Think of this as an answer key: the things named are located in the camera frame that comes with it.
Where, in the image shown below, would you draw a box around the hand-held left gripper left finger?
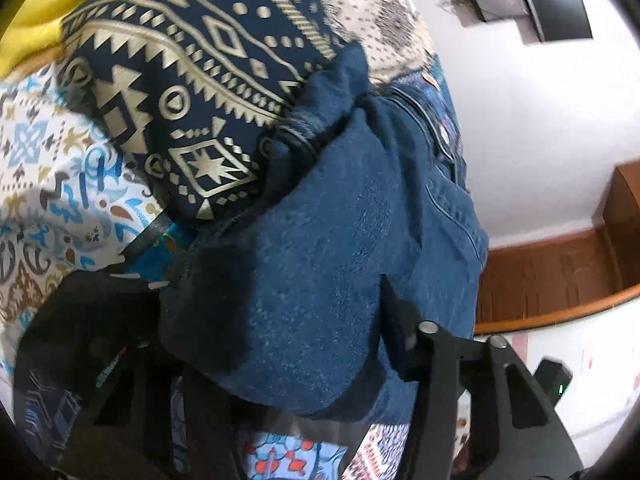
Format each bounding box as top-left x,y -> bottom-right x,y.
15,250 -> 256,480

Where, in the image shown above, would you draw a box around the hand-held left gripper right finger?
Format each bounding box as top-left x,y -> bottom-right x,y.
381,275 -> 585,480

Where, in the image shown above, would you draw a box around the blue denim jacket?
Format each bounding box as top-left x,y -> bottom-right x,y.
160,42 -> 490,423

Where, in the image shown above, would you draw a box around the white heart-print sliding door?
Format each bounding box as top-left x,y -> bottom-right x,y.
450,305 -> 640,461

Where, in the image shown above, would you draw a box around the wooden door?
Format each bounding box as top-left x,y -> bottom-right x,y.
475,230 -> 623,323

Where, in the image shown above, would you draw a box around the wooden wardrobe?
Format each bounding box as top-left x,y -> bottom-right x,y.
472,162 -> 640,337

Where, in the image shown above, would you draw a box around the patchwork patterned bedspread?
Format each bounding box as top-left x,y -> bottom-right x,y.
0,0 -> 466,480

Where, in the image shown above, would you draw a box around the yellow cartoon blanket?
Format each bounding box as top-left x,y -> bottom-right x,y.
0,0 -> 146,81

